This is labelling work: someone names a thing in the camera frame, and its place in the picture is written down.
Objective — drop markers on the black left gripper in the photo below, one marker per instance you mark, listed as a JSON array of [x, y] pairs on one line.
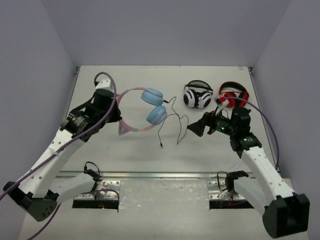
[[116, 113]]

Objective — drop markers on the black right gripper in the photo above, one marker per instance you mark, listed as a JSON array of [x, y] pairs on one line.
[[198, 127]]

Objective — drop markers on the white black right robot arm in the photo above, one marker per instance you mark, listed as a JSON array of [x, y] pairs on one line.
[[284, 212]]

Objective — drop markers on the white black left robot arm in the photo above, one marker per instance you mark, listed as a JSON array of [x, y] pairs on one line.
[[35, 192]]

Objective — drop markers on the white black headphones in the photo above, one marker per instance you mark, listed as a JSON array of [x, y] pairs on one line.
[[197, 94]]

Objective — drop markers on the red black headphones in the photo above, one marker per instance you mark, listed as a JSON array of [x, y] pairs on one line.
[[236, 91]]

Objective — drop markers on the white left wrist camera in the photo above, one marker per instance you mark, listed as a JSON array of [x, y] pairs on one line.
[[104, 84]]

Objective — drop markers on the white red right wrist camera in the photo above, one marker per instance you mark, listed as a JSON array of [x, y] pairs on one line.
[[221, 101]]

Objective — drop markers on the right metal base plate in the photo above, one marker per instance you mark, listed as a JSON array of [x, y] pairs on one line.
[[217, 192]]

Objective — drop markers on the metal base plate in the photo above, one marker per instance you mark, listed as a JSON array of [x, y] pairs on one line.
[[106, 190], [217, 192]]

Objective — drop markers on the silver aluminium rail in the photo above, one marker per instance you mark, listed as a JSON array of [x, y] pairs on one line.
[[131, 175]]

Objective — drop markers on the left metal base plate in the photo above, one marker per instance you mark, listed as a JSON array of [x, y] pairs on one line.
[[106, 190]]

